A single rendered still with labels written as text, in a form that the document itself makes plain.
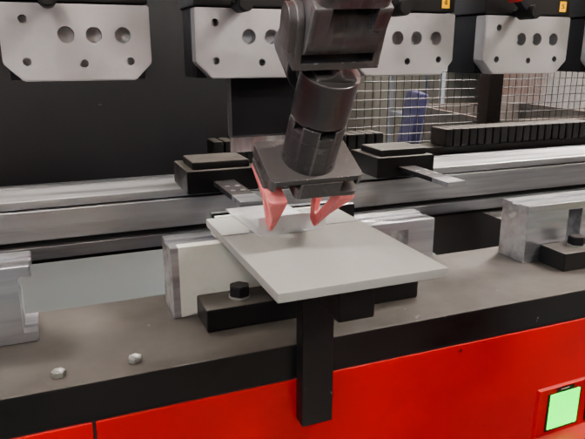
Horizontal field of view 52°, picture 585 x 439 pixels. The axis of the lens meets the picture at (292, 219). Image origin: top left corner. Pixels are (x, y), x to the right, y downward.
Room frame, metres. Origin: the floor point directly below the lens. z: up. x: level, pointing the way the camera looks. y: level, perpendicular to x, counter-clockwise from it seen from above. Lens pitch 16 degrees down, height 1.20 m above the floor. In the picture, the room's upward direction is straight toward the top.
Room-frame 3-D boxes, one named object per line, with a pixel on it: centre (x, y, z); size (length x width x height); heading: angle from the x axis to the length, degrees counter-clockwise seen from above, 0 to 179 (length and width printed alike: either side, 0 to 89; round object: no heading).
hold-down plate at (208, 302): (0.74, -0.03, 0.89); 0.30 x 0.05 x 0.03; 112
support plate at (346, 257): (0.64, -0.02, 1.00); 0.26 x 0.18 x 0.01; 22
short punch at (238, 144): (0.78, 0.03, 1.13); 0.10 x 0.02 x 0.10; 112
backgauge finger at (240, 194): (0.93, 0.10, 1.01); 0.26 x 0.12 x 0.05; 22
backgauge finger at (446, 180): (1.05, -0.22, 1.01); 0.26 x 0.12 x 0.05; 22
